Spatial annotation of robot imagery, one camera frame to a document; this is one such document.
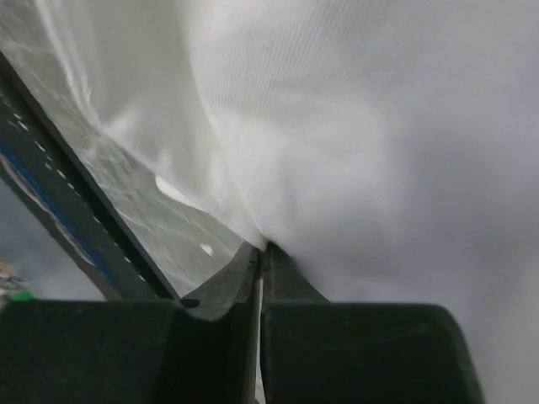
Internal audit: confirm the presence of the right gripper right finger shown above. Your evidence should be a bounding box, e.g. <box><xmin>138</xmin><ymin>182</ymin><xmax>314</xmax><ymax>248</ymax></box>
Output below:
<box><xmin>260</xmin><ymin>244</ymin><xmax>483</xmax><ymax>403</ymax></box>

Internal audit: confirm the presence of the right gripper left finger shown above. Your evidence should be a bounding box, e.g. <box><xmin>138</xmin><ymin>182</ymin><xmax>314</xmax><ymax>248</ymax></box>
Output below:
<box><xmin>1</xmin><ymin>244</ymin><xmax>259</xmax><ymax>403</ymax></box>

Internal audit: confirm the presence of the white t-shirt flower print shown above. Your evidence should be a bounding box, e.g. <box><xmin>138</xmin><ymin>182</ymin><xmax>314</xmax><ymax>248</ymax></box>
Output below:
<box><xmin>36</xmin><ymin>1</ymin><xmax>538</xmax><ymax>403</ymax></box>

